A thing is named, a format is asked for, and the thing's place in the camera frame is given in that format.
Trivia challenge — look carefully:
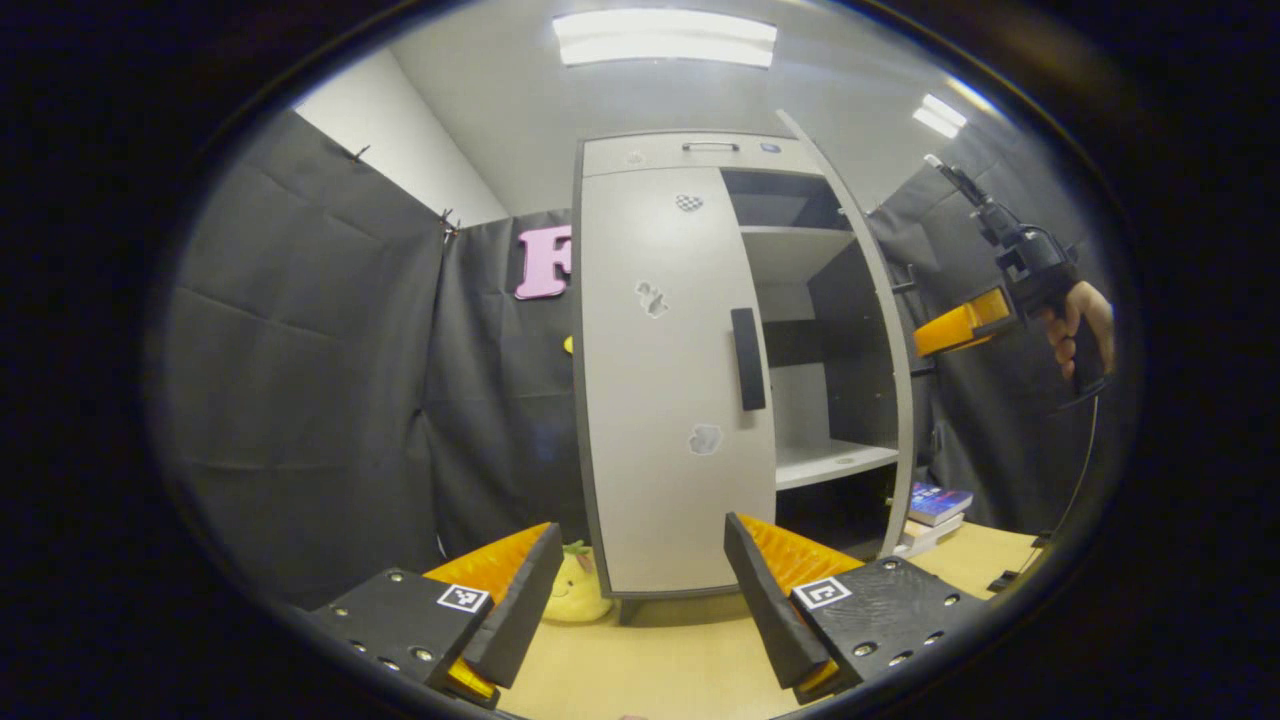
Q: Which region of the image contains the black backdrop cloth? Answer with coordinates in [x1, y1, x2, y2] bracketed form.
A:
[160, 108, 1121, 611]

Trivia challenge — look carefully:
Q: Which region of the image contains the yellow plush toy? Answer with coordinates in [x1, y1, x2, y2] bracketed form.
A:
[543, 540, 613, 624]

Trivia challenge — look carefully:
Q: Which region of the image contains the large ceiling light panel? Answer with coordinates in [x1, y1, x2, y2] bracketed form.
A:
[552, 10, 779, 69]

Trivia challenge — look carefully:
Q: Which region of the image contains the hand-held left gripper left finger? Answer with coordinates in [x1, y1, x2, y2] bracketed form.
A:
[305, 520, 566, 711]

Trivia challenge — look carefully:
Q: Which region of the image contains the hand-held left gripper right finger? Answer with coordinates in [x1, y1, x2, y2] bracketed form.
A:
[723, 512, 991, 706]

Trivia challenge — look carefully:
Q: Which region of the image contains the grey cabinet shelf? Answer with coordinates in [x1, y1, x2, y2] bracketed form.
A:
[775, 437, 901, 491]
[740, 225, 857, 286]

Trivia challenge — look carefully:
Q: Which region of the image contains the black cable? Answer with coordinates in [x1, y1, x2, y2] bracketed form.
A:
[985, 385, 1111, 593]

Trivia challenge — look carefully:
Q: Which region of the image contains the small ceiling light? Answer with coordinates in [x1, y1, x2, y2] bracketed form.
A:
[912, 93, 969, 139]

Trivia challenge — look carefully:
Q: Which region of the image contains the grey double-door shoe cabinet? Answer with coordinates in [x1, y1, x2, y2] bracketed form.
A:
[572, 108, 919, 626]

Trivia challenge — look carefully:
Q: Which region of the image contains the white book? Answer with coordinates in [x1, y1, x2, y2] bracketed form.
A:
[895, 512, 966, 558]

